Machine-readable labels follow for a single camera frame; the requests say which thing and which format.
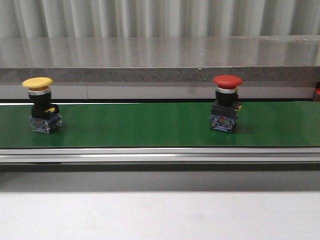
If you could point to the grey stone countertop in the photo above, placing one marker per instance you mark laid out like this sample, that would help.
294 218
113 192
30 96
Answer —
161 68

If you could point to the red object at right edge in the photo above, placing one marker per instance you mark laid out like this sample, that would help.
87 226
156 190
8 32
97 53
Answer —
317 93

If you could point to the aluminium conveyor front rail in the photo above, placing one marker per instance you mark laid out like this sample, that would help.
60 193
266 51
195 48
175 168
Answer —
160 159

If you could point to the white pleated curtain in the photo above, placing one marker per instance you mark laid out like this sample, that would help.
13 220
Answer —
158 18

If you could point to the green conveyor belt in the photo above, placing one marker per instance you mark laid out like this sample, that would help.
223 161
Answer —
174 124

